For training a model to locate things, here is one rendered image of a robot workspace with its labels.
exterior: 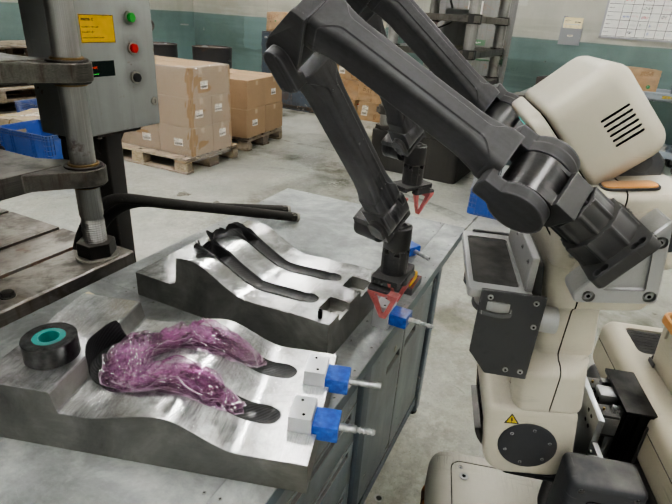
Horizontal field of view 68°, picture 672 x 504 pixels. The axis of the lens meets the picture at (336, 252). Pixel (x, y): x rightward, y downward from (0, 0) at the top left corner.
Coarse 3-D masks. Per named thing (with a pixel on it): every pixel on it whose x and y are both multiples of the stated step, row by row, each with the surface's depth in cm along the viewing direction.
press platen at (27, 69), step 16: (0, 64) 107; (16, 64) 109; (32, 64) 110; (48, 64) 111; (64, 64) 112; (80, 64) 114; (0, 80) 108; (16, 80) 110; (32, 80) 111; (48, 80) 112; (64, 80) 114; (80, 80) 115
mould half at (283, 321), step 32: (256, 224) 126; (192, 256) 108; (256, 256) 116; (288, 256) 121; (160, 288) 114; (192, 288) 109; (224, 288) 104; (320, 288) 108; (256, 320) 103; (288, 320) 99; (320, 320) 96; (352, 320) 107
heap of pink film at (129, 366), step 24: (144, 336) 87; (168, 336) 87; (192, 336) 85; (216, 336) 86; (240, 336) 89; (120, 360) 80; (144, 360) 82; (168, 360) 79; (192, 360) 80; (240, 360) 86; (264, 360) 89; (120, 384) 78; (144, 384) 76; (168, 384) 75; (192, 384) 76; (216, 384) 78; (216, 408) 76; (240, 408) 78
